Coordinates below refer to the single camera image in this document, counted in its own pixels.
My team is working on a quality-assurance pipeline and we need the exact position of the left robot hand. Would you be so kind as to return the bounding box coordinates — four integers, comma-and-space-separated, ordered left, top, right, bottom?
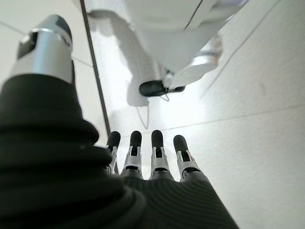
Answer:
0, 14, 240, 229

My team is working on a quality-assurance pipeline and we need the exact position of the dark cabinet toe kick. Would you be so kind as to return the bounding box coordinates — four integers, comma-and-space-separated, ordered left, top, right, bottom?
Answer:
80, 0, 112, 139

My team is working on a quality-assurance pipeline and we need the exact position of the black left robot foot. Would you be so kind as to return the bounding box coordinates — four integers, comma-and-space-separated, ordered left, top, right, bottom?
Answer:
139, 80, 186, 97

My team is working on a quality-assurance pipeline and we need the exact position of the thin grey floor cable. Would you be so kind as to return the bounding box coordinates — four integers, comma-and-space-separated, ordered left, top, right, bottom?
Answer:
135, 93, 170, 131

